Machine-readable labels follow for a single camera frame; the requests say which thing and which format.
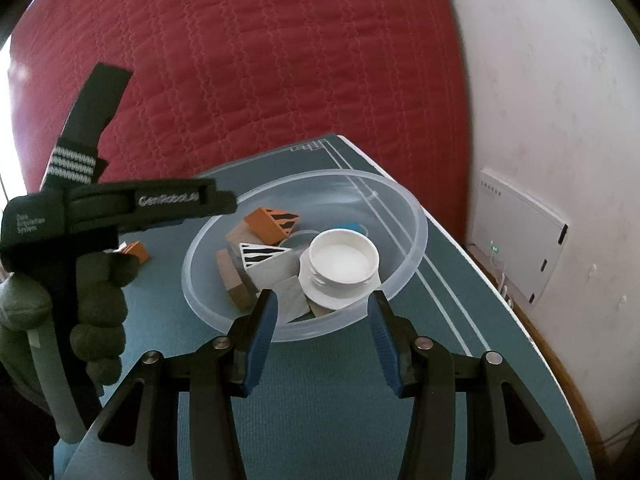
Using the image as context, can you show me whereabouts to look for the white wedge block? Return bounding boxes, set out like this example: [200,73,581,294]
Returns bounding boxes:
[272,276,314,324]

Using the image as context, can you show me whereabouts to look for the green table mat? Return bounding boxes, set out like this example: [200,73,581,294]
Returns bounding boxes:
[52,133,596,480]

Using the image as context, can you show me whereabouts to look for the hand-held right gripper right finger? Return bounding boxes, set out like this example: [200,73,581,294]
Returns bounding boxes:
[367,290,586,480]

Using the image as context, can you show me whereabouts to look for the white zebra triangular block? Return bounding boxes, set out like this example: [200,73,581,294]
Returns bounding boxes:
[238,242,302,292]

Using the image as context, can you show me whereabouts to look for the red quilted blanket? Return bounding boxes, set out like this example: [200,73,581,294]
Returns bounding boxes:
[10,0,476,241]

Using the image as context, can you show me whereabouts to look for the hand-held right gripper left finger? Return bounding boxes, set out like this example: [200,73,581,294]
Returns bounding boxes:
[62,289,279,480]

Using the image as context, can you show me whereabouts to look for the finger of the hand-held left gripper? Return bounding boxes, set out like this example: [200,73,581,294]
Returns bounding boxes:
[134,178,239,227]

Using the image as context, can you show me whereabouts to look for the clear plastic bowl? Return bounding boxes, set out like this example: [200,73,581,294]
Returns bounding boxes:
[181,169,430,344]

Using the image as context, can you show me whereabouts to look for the white wall panel box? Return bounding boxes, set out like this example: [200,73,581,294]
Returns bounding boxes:
[470,167,569,306]

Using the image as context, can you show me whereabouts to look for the white cables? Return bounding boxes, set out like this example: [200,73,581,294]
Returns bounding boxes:
[491,246,517,312]

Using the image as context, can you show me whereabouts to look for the orange striped wedge block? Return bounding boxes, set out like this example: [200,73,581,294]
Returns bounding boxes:
[117,241,151,264]
[243,206,301,245]

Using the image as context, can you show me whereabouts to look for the person's left hand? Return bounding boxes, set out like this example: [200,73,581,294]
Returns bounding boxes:
[0,252,142,387]

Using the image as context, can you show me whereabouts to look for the beige rectangular wooden block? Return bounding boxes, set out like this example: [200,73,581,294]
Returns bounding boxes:
[216,248,257,311]

